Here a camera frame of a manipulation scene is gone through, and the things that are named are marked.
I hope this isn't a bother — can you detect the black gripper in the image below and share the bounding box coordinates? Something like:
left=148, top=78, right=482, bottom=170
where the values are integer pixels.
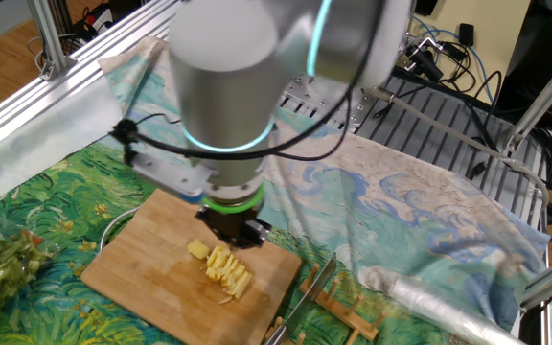
left=194, top=203, right=273, bottom=250

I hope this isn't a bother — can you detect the steel kitchen knife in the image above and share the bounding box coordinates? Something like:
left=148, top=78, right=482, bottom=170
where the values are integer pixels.
left=264, top=252, right=338, bottom=345

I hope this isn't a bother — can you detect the bamboo cutting board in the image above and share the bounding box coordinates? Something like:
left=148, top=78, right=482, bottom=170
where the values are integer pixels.
left=80, top=189, right=304, bottom=345

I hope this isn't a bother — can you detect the wooden peg rack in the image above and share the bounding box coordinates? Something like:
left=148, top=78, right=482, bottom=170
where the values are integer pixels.
left=264, top=262, right=388, bottom=345

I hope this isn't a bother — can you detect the painted landscape tablecloth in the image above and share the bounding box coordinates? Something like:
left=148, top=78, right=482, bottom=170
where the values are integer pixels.
left=0, top=34, right=552, bottom=345

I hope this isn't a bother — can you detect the plastic wrapped roll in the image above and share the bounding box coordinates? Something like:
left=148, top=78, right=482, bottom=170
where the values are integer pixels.
left=366, top=265, right=529, bottom=345

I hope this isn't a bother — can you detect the bag of chopped greens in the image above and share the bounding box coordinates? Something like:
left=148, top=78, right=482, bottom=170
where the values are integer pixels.
left=0, top=203, right=61, bottom=322

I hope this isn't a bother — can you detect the white power strip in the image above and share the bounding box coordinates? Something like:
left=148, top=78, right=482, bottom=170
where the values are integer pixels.
left=81, top=2, right=115, bottom=31

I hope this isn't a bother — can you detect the black power adapter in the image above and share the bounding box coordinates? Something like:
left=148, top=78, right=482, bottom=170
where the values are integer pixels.
left=457, top=22, right=476, bottom=48

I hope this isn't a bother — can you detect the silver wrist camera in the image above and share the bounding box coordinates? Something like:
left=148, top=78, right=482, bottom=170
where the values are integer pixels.
left=129, top=152, right=216, bottom=205

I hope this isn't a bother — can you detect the thick black camera cable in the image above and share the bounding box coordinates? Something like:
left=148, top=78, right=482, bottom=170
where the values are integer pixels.
left=109, top=28, right=378, bottom=162

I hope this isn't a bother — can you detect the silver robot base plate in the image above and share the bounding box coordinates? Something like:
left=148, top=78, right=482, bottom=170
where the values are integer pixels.
left=278, top=74, right=379, bottom=134

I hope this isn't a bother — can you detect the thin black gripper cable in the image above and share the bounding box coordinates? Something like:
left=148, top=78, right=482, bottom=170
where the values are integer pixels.
left=270, top=88, right=353, bottom=163

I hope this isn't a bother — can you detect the black camera on bracket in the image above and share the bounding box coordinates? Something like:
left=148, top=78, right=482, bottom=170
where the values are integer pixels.
left=398, top=35, right=446, bottom=82

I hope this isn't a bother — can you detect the blue cable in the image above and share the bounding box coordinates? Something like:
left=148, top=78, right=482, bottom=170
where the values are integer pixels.
left=412, top=13, right=495, bottom=104

